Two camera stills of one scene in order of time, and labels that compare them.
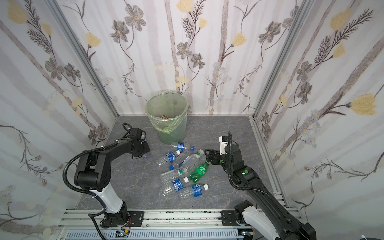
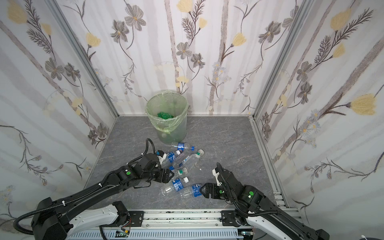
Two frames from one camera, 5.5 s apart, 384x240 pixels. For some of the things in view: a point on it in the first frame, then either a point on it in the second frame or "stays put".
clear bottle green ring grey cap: x=191 y=160 stays put
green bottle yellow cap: x=200 y=171 to x=165 y=115
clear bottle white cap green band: x=169 y=175 stays put
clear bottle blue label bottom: x=196 y=191 stays put
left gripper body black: x=141 y=148 to x=163 y=175
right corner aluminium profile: x=300 y=18 stays put
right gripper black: x=214 y=156 to x=212 y=190
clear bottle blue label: x=177 y=185 stays put
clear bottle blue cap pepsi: x=182 y=147 stays put
